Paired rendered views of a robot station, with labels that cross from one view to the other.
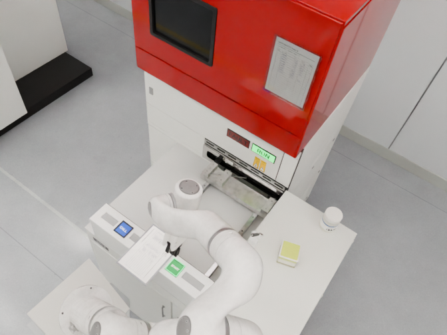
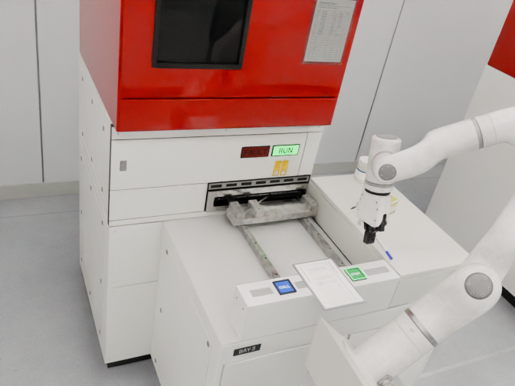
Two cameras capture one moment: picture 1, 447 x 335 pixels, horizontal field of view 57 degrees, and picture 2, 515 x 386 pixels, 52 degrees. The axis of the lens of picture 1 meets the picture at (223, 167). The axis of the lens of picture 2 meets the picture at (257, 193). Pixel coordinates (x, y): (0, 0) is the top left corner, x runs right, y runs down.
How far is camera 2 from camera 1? 154 cm
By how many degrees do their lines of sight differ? 47
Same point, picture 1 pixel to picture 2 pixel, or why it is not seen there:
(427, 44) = not seen: hidden behind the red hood
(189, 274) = (366, 269)
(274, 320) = (437, 246)
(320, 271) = (402, 204)
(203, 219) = (446, 131)
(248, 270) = not seen: outside the picture
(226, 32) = (262, 17)
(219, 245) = (492, 122)
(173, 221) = (428, 152)
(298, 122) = (336, 80)
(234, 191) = (273, 212)
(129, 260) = (328, 299)
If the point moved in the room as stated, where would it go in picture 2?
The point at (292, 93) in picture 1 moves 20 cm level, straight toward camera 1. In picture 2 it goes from (331, 50) to (377, 71)
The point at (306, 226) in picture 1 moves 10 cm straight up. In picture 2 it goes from (355, 188) to (362, 166)
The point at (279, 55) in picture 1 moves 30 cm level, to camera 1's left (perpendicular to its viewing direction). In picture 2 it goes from (320, 16) to (266, 25)
